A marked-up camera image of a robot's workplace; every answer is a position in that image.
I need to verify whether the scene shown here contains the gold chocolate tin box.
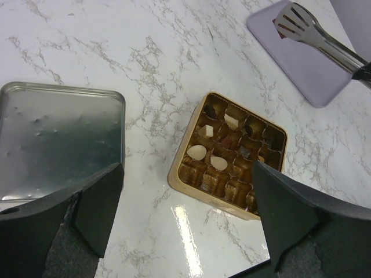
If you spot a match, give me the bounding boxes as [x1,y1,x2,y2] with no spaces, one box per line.
[168,92,288,220]

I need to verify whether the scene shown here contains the white square chocolate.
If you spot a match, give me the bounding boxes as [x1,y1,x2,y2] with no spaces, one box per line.
[198,125,214,139]

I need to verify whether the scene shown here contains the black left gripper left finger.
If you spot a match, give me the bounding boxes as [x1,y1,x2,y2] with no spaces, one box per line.
[1,163,124,277]

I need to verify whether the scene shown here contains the white ridged chocolate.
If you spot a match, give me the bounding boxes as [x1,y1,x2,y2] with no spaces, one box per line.
[187,145,207,161]

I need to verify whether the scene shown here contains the dark square chocolate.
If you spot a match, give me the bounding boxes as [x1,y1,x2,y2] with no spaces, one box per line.
[264,137,276,149]

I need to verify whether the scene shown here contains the lavender plastic tray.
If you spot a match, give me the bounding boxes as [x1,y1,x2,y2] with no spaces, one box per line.
[246,1,351,108]

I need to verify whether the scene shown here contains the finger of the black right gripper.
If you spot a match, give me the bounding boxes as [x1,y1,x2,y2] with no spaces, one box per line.
[351,60,370,89]

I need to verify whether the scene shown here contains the metal tongs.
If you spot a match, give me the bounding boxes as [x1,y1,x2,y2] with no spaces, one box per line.
[276,2,366,75]

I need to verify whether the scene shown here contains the milk brown chocolate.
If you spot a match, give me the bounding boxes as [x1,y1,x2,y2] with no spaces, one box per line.
[272,19,295,39]

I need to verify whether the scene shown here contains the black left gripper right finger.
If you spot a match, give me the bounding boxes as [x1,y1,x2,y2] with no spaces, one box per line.
[252,162,370,277]

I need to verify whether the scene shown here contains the cream oval chocolate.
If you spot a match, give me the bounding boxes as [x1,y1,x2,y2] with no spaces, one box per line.
[210,156,228,171]

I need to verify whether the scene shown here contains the dark chocolate cube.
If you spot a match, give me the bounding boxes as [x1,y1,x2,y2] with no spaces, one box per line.
[220,135,234,149]

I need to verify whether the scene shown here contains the silver tin lid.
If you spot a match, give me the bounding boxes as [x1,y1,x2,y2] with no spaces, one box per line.
[1,82,125,203]

